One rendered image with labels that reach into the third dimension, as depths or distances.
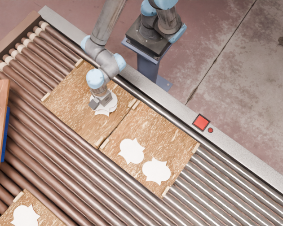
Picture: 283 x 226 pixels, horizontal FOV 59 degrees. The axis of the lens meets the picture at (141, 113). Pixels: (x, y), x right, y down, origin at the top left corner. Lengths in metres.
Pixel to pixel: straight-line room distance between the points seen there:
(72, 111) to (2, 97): 0.35
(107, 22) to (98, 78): 0.23
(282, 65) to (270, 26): 0.45
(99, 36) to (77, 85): 0.43
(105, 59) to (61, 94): 0.44
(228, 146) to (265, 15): 2.01
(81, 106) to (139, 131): 0.35
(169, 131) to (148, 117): 0.13
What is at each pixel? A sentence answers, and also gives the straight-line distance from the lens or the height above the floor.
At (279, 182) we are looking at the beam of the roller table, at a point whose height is 0.92.
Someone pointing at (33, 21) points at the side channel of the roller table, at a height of 0.95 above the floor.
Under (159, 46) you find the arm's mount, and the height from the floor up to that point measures 0.96.
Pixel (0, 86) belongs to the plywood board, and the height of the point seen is 1.04.
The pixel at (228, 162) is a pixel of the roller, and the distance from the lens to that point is 1.41.
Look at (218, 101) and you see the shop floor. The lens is 2.50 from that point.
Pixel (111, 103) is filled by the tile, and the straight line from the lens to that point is 1.34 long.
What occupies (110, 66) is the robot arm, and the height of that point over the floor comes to 1.27.
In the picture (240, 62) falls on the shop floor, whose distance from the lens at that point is 2.75.
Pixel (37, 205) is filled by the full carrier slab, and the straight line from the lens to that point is 1.40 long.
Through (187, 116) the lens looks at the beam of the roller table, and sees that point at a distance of 1.40.
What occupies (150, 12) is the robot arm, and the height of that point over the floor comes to 1.19.
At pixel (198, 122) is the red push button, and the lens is 1.39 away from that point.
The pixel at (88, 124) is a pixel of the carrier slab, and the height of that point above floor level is 0.94.
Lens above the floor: 2.24
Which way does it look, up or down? 74 degrees down
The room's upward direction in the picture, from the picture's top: 4 degrees clockwise
